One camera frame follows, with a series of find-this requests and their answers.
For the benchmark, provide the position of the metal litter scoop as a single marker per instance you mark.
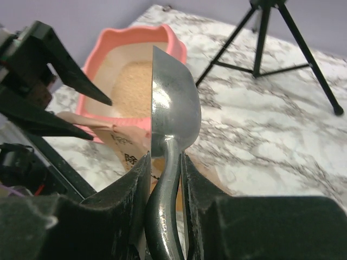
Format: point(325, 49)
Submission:
point(175, 125)

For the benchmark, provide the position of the pink litter box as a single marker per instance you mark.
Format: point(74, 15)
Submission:
point(120, 65)

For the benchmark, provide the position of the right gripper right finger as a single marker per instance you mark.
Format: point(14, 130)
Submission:
point(220, 226)

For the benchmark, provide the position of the black music stand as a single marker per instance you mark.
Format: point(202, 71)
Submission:
point(263, 10)

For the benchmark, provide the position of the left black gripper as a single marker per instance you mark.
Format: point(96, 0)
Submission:
point(26, 80)

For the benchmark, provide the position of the orange cat litter bag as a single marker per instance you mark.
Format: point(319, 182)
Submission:
point(130, 140)

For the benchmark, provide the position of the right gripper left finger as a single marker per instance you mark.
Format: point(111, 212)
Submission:
point(106, 225)

